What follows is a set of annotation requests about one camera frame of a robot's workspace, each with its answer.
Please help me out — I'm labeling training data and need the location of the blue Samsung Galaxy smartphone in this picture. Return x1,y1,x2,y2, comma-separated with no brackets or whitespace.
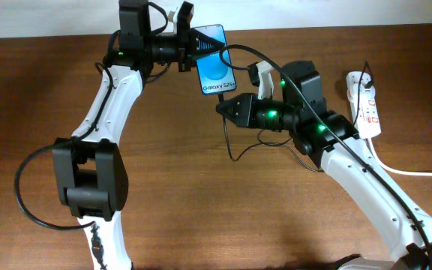
196,24,236,95

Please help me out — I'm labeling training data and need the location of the black USB charging cable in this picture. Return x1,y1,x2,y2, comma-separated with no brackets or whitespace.
217,61,375,173

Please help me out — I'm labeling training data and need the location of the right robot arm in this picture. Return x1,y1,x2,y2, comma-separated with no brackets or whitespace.
216,61,432,269

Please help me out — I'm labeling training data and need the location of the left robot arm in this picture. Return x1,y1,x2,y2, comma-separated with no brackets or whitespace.
52,1,224,269

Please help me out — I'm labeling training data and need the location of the white power strip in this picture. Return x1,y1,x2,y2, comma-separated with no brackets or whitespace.
346,71,381,139

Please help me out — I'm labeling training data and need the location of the right black camera cable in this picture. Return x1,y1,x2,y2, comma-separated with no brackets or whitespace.
218,43,432,270

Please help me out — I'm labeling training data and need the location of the black camera cable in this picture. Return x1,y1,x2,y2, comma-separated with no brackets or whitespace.
13,61,114,231
218,43,432,270

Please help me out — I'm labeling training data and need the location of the left black camera cable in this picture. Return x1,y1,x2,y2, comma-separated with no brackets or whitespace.
13,61,114,231

